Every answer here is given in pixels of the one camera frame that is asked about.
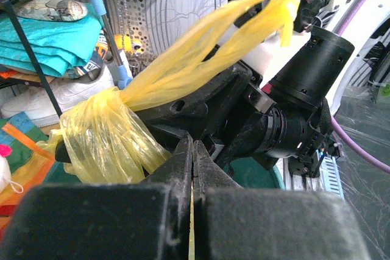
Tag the pink white plush doll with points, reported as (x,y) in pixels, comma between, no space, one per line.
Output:
(6,177)

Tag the rainbow striped cloth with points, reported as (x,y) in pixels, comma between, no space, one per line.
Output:
(27,168)

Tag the blue floor mop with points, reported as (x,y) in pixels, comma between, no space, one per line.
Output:
(122,65)

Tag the metal base rail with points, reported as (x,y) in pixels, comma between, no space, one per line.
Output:
(325,177)

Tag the white sneaker left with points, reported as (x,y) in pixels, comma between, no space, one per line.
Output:
(86,86)

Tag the grey patterned ball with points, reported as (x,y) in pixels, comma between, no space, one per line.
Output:
(51,10)

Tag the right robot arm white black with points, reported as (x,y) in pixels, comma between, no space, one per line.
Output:
(301,116)

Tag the yellow plush toy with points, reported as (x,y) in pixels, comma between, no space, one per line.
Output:
(131,47)

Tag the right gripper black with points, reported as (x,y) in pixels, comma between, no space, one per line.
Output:
(231,116)

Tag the teal folded cloth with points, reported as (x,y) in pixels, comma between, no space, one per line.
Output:
(58,46)

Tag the teal trash bin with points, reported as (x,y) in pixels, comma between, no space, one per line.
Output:
(247,173)

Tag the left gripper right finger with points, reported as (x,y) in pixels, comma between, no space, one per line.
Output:
(231,222)

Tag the yellow trash bag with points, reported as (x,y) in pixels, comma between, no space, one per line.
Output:
(109,144)

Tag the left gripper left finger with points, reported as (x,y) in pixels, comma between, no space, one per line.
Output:
(147,220)

